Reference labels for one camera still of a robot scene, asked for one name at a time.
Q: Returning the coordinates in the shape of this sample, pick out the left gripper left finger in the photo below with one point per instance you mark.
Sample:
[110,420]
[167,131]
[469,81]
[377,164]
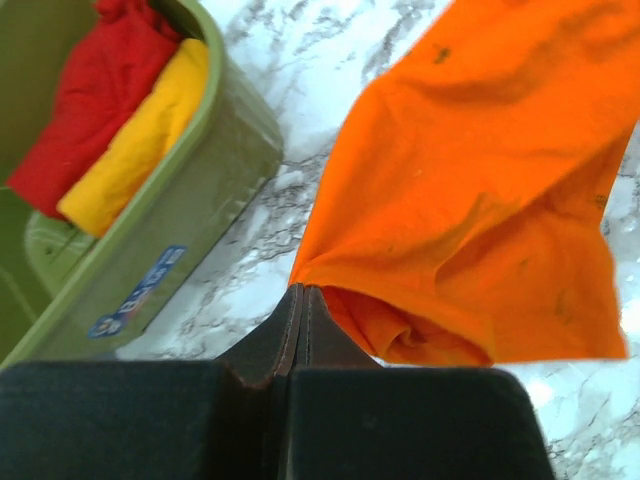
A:
[170,419]

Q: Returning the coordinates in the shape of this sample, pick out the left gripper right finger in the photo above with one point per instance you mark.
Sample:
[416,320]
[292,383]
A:
[348,417]

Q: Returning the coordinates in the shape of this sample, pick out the orange t shirt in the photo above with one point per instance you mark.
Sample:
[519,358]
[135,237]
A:
[457,221]

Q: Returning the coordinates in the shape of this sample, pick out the olive green plastic bin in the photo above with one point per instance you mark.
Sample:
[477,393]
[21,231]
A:
[66,295]

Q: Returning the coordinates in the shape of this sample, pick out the yellow rolled t shirt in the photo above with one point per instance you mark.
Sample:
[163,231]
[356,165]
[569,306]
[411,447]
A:
[95,202]

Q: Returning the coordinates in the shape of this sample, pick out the red rolled t shirt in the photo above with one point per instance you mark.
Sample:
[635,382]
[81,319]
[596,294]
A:
[72,73]

